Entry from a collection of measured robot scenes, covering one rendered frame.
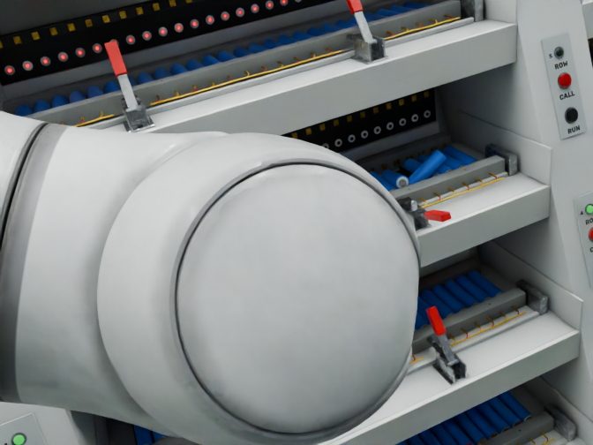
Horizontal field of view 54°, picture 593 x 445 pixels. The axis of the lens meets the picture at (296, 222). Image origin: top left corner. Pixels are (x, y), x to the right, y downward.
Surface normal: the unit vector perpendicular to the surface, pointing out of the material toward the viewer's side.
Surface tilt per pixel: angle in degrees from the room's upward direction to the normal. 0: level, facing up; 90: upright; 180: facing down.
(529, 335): 19
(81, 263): 76
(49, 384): 113
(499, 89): 90
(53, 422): 90
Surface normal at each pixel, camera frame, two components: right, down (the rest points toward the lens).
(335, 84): 0.37, 0.41
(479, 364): -0.17, -0.85
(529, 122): -0.91, 0.33
